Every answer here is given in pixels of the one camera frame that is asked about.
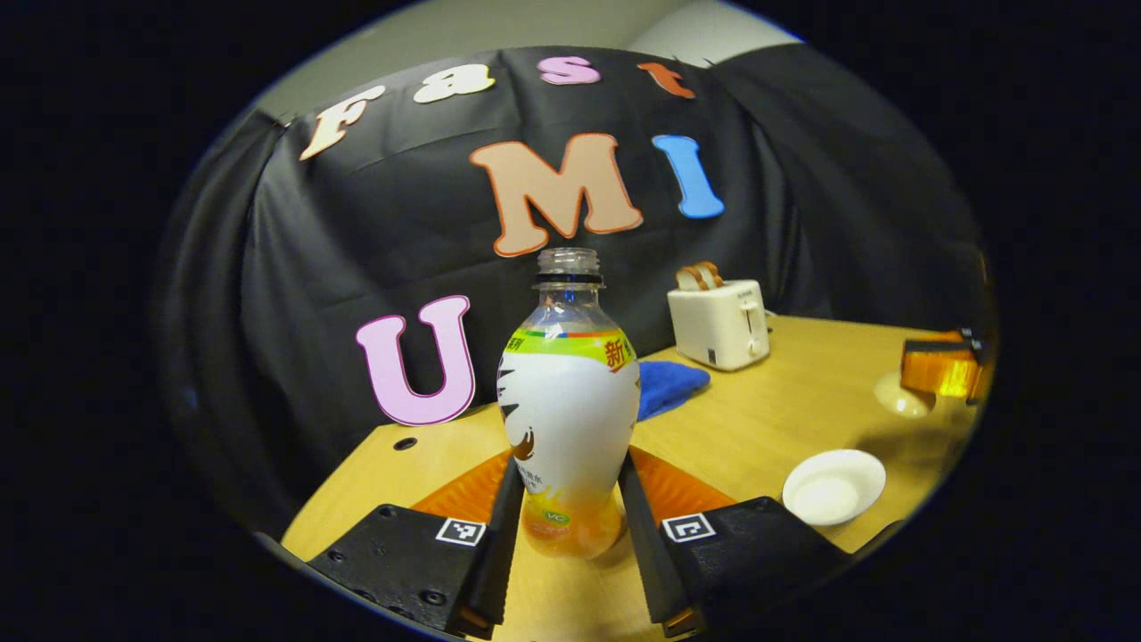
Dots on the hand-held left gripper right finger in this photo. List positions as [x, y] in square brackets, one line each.
[642, 553]

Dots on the blue folded towel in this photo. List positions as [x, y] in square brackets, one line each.
[669, 385]

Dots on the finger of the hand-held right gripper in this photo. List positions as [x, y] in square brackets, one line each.
[945, 370]

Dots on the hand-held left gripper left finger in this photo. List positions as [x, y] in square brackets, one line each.
[499, 553]

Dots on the white label water bottle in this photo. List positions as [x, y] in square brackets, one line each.
[570, 419]

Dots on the cream teacup lid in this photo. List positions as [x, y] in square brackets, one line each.
[896, 401]

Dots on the toasted bread slice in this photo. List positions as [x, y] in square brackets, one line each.
[712, 272]
[688, 279]

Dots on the white toaster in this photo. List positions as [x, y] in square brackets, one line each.
[718, 325]

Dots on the cream ceramic teacup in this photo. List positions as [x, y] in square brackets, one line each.
[833, 489]

